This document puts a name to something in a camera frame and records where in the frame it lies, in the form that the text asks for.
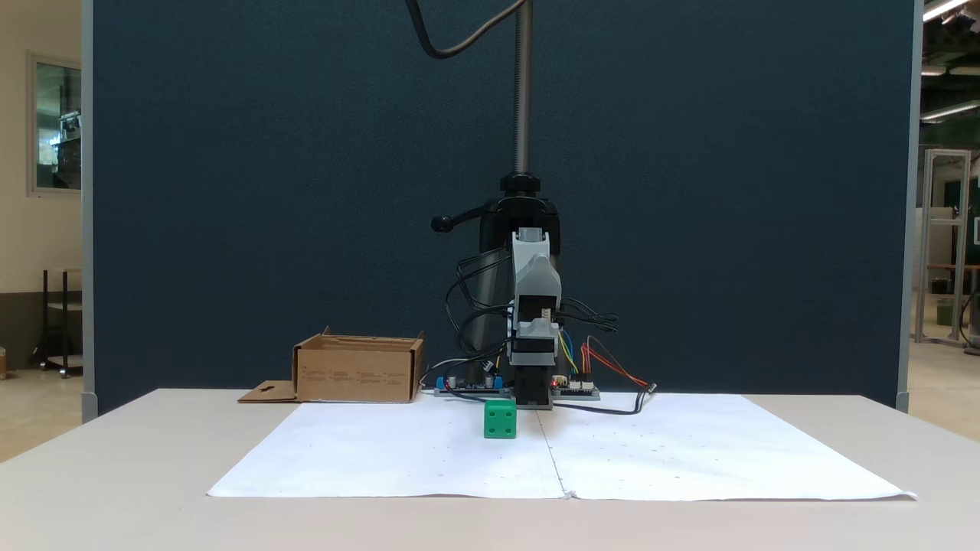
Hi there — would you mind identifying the black power cable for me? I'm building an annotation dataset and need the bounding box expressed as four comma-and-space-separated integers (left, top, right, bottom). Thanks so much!
551, 383, 658, 416

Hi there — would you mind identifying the dark blue partition panel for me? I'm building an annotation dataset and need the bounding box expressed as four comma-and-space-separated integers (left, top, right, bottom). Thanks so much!
81, 0, 917, 423

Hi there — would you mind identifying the brown cardboard box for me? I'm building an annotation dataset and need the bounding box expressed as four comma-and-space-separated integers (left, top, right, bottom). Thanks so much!
237, 327, 426, 405

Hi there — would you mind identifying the black shelf cart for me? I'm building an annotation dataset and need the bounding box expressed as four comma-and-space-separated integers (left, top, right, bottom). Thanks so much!
32, 268, 83, 378

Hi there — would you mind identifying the white paper sheet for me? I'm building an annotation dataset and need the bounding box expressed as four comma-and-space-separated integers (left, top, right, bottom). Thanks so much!
207, 394, 917, 502

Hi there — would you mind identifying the threaded metal stand pole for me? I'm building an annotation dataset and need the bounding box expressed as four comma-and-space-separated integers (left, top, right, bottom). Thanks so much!
514, 0, 534, 177

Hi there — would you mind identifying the blue circuit board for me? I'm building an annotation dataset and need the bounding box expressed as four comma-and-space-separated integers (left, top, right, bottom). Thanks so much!
434, 373, 506, 399

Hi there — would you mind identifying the black servo cable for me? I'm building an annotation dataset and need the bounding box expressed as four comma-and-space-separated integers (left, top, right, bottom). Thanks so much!
559, 298, 619, 334
446, 251, 515, 377

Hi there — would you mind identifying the green die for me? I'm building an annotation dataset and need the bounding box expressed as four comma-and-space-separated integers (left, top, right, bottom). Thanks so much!
483, 398, 518, 441

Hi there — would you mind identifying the dark circuit board with wires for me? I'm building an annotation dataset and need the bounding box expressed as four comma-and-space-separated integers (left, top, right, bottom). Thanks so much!
553, 375, 602, 401

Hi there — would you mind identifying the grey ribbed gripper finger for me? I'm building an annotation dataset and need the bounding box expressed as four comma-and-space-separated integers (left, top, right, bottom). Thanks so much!
509, 321, 560, 343

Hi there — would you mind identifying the framed wall window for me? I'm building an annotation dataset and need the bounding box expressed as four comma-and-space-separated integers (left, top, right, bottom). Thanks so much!
28, 52, 83, 197

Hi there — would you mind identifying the orange jumper wire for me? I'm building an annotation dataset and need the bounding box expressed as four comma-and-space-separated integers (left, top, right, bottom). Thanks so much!
580, 335, 652, 388

